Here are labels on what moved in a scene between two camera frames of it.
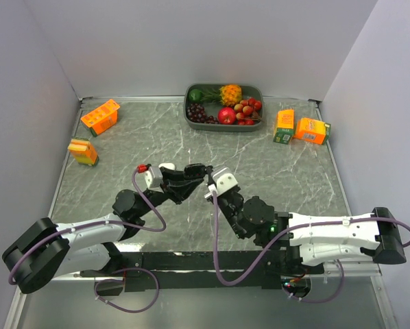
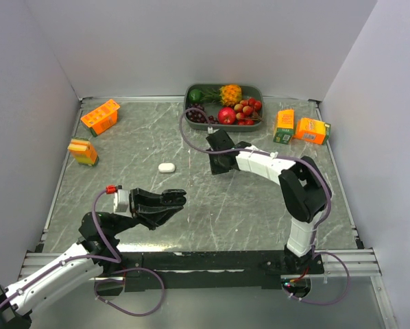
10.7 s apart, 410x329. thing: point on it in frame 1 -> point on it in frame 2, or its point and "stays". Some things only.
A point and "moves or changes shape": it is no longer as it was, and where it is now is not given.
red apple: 226,116 stays
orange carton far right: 312,131 stays
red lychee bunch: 247,112 stays
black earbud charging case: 195,171 moves or changes shape
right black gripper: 209,170 -> 216,169
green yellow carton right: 285,126 stays
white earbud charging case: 168,166 stays
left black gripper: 183,186 -> 147,209
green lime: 195,95 stays
